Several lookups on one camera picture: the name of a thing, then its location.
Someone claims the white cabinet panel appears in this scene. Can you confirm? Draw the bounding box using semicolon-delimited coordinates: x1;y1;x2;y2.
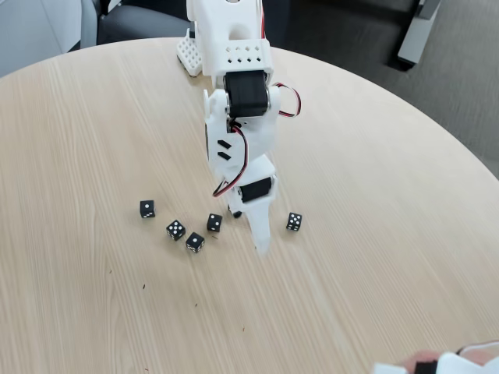
0;0;98;78

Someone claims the black office chair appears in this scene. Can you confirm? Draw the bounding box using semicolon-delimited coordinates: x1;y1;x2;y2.
96;0;192;46

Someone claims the white leader arm handle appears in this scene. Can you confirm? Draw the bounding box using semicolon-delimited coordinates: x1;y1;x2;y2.
373;341;499;374

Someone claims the grey desk leg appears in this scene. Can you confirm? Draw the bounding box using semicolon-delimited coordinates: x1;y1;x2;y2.
397;0;444;68

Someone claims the red black servo cable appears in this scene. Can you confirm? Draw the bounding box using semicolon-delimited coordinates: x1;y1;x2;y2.
212;83;302;199

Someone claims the person's hand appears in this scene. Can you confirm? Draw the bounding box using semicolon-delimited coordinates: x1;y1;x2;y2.
398;341;499;374

